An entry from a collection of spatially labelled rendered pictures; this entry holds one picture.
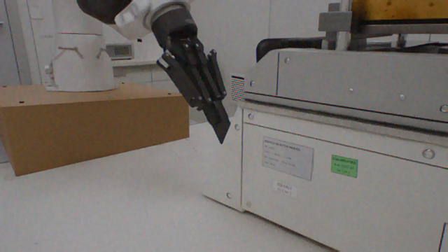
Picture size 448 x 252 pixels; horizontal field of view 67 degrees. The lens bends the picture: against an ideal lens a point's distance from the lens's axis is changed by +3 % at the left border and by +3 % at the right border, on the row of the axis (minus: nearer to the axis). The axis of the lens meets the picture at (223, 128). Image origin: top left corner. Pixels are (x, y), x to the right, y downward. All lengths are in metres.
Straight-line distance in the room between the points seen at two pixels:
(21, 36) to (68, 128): 2.52
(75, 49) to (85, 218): 0.48
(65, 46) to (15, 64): 2.34
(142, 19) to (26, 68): 2.68
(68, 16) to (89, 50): 0.09
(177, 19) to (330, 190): 0.36
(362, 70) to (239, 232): 0.27
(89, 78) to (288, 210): 0.63
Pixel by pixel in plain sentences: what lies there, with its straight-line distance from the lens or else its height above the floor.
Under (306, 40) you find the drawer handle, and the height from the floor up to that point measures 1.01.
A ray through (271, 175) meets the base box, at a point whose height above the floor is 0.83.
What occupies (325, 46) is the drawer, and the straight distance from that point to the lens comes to 0.50.
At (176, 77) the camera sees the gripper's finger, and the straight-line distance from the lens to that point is 0.56.
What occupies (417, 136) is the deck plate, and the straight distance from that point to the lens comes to 0.37.
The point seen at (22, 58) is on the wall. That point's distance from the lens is 3.25.
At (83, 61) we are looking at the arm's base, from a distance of 0.92.
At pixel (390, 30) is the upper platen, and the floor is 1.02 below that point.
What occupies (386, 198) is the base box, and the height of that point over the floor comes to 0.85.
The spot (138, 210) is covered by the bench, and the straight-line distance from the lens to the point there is 0.56.
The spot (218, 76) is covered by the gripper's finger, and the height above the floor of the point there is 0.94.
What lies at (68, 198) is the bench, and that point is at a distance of 0.63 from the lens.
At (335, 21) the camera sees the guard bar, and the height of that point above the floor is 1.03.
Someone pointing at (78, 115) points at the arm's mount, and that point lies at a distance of 0.75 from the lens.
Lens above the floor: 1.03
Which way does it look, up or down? 17 degrees down
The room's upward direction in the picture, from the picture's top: straight up
